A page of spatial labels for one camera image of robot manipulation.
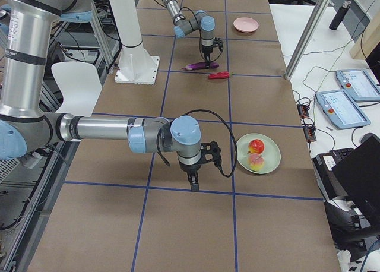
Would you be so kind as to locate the red apple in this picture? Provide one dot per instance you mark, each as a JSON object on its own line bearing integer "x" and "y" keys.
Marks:
{"x": 256, "y": 146}

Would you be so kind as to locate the black bottle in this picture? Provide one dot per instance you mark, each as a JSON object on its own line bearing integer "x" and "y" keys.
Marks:
{"x": 339, "y": 17}

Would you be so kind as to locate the white chair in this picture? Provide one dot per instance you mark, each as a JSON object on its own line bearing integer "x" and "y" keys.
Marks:
{"x": 80, "y": 87}

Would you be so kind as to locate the green plate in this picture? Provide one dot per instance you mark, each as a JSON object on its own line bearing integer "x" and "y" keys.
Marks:
{"x": 271, "y": 154}

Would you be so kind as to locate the aluminium frame post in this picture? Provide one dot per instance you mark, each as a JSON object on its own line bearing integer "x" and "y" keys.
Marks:
{"x": 306, "y": 36}

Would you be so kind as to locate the black laptop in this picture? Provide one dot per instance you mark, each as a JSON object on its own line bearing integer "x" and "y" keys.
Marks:
{"x": 352, "y": 173}

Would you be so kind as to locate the pink plate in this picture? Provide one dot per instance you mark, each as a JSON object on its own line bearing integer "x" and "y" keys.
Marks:
{"x": 246, "y": 25}

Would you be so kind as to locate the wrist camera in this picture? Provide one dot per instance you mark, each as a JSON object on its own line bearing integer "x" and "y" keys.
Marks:
{"x": 211, "y": 152}
{"x": 218, "y": 42}

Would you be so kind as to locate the purple eggplant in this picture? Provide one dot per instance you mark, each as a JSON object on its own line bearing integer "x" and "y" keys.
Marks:
{"x": 200, "y": 66}

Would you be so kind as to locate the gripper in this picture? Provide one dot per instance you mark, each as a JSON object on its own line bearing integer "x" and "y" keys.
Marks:
{"x": 189, "y": 169}
{"x": 206, "y": 50}

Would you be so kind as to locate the near teach pendant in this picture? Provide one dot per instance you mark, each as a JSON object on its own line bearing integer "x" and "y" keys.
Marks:
{"x": 341, "y": 109}

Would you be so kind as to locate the brown paper table cover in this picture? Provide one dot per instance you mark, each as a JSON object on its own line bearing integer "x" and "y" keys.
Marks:
{"x": 120, "y": 211}

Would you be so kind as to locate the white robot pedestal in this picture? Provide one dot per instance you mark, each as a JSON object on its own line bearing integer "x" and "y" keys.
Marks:
{"x": 135, "y": 64}

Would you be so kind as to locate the far teach pendant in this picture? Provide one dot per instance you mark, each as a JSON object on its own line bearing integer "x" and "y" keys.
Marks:
{"x": 359, "y": 85}

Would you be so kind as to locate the teach pendant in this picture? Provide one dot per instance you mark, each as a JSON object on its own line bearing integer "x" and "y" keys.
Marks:
{"x": 359, "y": 85}
{"x": 341, "y": 109}

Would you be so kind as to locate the peach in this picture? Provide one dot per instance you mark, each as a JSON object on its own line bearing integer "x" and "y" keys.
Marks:
{"x": 255, "y": 162}

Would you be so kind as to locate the red chili pepper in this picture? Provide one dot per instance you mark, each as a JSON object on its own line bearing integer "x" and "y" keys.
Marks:
{"x": 220, "y": 75}

